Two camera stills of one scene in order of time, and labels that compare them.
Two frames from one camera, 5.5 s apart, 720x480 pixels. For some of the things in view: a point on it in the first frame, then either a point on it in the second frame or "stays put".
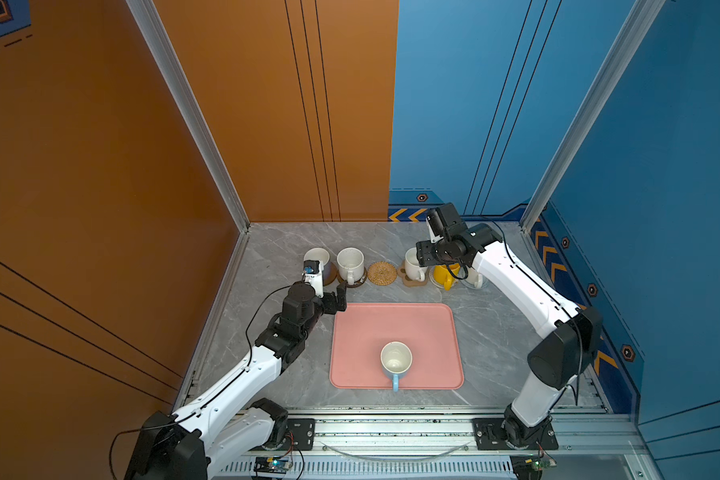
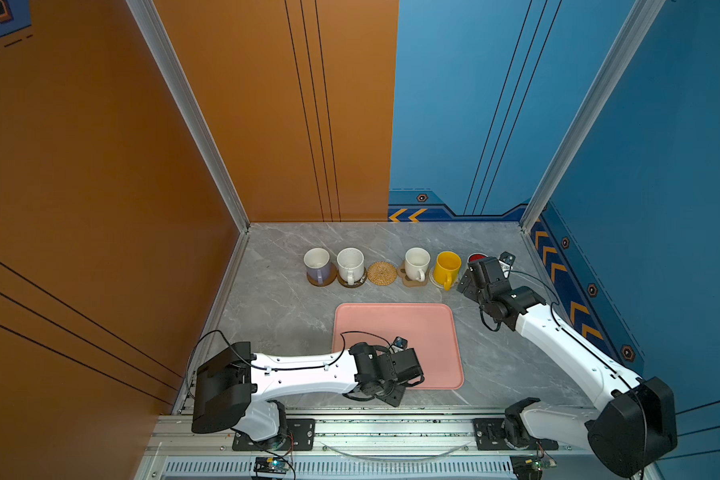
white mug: [350, 264] stays put
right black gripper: [423, 254] → [469, 288]
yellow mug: [443, 276] stays put
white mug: [413, 270] stays put
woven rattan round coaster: [382, 273] stays put
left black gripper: [330, 307] → [398, 398]
